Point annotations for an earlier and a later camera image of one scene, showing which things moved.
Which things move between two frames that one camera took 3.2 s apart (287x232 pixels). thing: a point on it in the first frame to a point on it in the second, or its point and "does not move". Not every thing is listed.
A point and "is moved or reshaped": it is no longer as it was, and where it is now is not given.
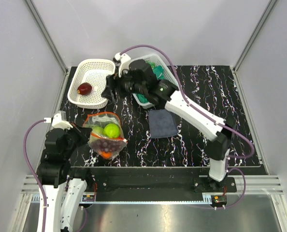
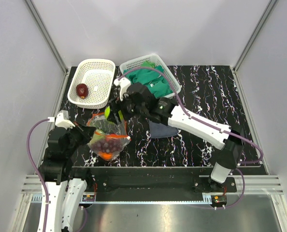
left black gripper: [84, 132] does not move
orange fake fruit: [106, 155] does not move
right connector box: [217, 200] does not move
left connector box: [88, 198] does not move
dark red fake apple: [84, 89] is moved or reshaped
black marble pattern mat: [159, 137] does not move
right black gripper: [113, 83] to [114, 105]
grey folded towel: [161, 123] does not move
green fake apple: [112, 130] to [107, 112]
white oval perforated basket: [94, 71] does not move
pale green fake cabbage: [98, 130] to [96, 137]
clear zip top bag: [107, 137] does not move
